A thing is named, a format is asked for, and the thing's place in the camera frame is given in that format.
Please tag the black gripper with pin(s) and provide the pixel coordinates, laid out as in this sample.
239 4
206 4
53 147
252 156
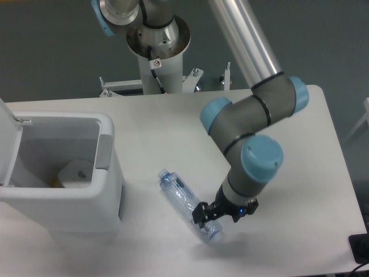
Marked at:
204 213

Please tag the clear blue plastic bottle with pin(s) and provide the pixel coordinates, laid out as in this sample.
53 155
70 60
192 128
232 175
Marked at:
183 199

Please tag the white paper bag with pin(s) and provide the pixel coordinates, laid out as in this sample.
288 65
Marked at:
76 174

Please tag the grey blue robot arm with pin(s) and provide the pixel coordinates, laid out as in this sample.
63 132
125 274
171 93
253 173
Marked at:
234 127

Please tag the yellow trash inside can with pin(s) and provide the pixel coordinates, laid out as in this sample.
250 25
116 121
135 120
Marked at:
55 183

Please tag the white trash can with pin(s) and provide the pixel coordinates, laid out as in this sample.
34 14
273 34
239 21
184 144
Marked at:
47 146

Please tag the white trash can lid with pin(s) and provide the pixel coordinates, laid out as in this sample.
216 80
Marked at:
11 134

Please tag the black device at table edge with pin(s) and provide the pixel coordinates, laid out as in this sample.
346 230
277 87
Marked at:
359 247

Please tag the white furniture at right edge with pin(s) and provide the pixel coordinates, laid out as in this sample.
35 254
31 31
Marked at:
362 124

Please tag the white metal base frame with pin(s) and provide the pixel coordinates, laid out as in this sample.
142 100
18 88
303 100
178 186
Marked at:
156 77

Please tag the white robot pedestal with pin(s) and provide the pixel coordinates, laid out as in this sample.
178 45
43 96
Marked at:
160 55

